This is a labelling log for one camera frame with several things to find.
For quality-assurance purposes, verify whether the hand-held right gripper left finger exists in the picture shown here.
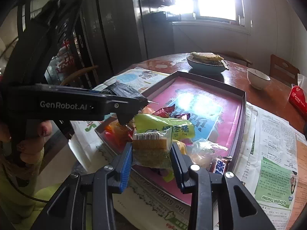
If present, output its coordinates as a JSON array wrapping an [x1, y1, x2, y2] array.
[[31, 142, 134, 230]]

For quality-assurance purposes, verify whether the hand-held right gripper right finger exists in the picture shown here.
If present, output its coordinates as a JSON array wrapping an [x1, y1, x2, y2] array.
[[170, 142, 276, 230]]

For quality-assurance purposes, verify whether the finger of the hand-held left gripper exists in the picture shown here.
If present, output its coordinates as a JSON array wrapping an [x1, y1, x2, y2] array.
[[106, 93, 149, 126], [87, 89, 113, 97]]

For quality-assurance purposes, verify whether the black snack packet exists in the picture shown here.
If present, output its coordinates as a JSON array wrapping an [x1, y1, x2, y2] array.
[[102, 82, 145, 100]]

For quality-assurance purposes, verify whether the orange snack packet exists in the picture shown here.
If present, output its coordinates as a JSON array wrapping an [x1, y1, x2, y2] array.
[[103, 121, 133, 144]]

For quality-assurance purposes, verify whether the clear green cake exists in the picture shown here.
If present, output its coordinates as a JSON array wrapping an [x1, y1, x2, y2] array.
[[131, 127, 174, 169]]

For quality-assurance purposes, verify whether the clear bag of pastries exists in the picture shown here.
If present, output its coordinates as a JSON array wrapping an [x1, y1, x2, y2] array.
[[187, 139, 216, 168]]

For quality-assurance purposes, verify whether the magenta snack packet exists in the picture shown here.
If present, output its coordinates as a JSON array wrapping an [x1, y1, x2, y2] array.
[[153, 105, 190, 120]]

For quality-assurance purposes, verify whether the green snack packet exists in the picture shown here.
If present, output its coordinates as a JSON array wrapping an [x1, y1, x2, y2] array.
[[133, 114, 196, 155]]

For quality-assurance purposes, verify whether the pink shallow cardboard box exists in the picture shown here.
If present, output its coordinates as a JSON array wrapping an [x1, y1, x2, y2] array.
[[95, 71, 247, 206]]

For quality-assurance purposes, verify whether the person's left hand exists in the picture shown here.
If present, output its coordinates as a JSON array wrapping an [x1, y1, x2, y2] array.
[[0, 120, 53, 166]]

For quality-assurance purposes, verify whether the wooden chair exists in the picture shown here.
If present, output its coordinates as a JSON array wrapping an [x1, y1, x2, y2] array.
[[60, 65, 99, 87], [213, 51, 253, 67], [270, 54, 300, 87]]

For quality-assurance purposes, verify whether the colourful student newspaper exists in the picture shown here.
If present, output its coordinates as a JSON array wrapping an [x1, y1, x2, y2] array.
[[68, 66, 192, 230]]

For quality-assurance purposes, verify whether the dark cabinet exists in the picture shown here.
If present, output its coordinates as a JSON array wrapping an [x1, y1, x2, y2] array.
[[96, 0, 174, 65]]

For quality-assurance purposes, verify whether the blue bowl with food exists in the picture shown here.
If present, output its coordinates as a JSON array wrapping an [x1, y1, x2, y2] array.
[[187, 55, 227, 74]]

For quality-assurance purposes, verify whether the newspaper with green panel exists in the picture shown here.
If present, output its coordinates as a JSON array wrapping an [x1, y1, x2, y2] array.
[[240, 156, 299, 230]]

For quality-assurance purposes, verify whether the flat pancake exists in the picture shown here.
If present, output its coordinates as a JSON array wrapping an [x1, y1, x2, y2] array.
[[191, 51, 224, 64]]

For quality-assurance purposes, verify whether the white newspaper with black text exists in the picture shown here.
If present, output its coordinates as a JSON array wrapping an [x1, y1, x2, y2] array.
[[245, 102, 299, 173]]

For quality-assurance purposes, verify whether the yellow green clothing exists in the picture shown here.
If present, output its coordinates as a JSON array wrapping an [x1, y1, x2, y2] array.
[[0, 158, 96, 230]]

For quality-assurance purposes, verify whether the white ceramic bowl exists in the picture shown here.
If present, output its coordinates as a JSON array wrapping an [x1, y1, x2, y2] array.
[[247, 68, 271, 90]]

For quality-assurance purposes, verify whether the window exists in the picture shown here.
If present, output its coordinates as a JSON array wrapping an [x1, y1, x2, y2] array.
[[189, 0, 245, 22]]

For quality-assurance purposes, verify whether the red tissue box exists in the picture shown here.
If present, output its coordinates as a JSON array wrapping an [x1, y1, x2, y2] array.
[[288, 73, 307, 122]]

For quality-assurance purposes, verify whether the black cable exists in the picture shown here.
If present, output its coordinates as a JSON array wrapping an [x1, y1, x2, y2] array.
[[0, 163, 51, 203]]

